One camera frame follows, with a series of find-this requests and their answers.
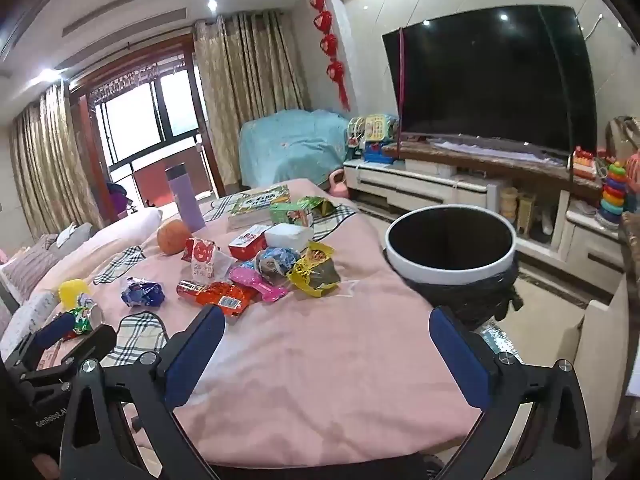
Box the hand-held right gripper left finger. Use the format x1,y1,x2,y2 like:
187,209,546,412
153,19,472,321
60,305,226,480

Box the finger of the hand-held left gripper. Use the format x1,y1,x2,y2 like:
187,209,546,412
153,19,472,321
47,324,117,377
17,312,76,367

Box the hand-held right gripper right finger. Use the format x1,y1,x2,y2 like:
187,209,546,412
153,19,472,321
429,306,593,480

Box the green red foil wrapper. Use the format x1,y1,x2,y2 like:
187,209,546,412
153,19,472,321
65,294,106,336

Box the red snack wrapper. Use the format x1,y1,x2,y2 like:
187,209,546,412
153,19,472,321
181,236,236,281

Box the red white carton box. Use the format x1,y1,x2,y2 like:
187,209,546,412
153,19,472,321
228,225,271,261

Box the white rimmed black trash bin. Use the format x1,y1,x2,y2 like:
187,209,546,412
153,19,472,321
384,204,523,331

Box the white foam block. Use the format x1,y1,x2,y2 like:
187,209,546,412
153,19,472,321
264,223,315,252

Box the green milk carton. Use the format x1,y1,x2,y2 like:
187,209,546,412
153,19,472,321
269,200,315,228

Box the person's left hand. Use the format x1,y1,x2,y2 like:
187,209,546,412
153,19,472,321
30,452,62,480

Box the yellow spiky ball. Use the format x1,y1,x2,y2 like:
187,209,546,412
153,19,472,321
58,279,93,309

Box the orange red snack packet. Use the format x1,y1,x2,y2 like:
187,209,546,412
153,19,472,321
196,282,261,317

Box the crumpled blue white wrapper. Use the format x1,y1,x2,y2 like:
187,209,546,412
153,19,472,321
120,276,165,308

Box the pink striped cushion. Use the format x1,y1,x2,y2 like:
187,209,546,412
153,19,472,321
0,232,61,301

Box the pink blister packet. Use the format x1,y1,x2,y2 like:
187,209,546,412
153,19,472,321
229,266,290,303

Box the crumpled blue dark wrapper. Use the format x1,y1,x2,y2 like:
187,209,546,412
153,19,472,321
255,246,300,278

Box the yellow snack wrapper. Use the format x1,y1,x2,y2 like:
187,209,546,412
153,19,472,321
287,241,342,297

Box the purple plastic object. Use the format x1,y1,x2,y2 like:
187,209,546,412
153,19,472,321
105,182,133,221

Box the purple bottle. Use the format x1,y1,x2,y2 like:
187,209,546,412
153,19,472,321
165,163,206,233

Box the green cover book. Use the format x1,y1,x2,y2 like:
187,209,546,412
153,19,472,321
227,185,292,231

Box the stacked round beige containers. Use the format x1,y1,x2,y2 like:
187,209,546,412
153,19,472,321
500,187,520,221

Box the beige patterned curtain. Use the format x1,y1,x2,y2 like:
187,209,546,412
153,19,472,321
192,7,313,191
7,80,103,241

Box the white tv cabinet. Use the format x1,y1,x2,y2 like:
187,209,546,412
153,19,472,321
342,140,640,291

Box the green gold wrapper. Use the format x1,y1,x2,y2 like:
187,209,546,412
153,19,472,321
297,195,343,218

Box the pink kettlebell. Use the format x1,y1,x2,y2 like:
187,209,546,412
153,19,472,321
327,169,348,200

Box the rainbow stacking rings toy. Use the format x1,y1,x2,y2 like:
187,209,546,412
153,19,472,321
597,160,632,226

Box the light blue furniture cover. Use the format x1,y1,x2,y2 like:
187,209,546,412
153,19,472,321
237,108,356,191

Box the balcony sliding glass door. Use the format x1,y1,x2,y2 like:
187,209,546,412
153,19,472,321
70,35,213,206

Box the colourful activity cube toy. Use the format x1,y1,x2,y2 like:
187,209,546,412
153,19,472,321
346,114,401,165

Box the black television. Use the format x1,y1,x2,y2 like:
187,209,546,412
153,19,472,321
381,4,598,157

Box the red lantern string decoration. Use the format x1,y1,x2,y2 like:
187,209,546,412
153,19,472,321
309,0,352,111

